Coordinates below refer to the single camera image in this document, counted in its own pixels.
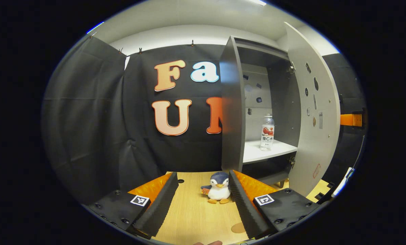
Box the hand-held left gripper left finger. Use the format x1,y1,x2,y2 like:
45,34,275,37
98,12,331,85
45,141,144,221
87,172,179,240

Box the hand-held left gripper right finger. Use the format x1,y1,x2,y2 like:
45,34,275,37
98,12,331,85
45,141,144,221
228,169,321,240

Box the clear plastic bottle red label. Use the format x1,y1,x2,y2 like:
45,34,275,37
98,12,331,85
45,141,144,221
260,114,275,151

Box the white cabinet shelf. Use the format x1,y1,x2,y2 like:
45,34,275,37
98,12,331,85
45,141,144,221
243,140,298,164

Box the grey cabinet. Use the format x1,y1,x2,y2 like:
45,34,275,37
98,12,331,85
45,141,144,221
219,36,302,188

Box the plush penguin toy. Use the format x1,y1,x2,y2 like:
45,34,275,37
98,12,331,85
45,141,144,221
201,171,231,204

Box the black backdrop cloth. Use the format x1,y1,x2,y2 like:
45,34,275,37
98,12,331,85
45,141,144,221
41,34,367,205

